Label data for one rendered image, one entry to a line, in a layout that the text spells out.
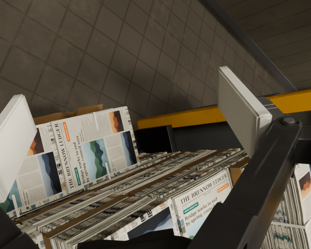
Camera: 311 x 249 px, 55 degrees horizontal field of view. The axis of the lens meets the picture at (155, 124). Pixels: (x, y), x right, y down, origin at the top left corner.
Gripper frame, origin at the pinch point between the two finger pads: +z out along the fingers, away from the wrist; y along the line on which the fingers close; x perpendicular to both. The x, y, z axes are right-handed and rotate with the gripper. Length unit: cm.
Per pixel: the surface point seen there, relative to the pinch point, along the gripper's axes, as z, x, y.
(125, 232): 32, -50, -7
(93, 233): 34, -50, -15
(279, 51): 306, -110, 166
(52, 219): 50, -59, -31
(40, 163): 71, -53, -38
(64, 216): 51, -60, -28
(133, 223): 34, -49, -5
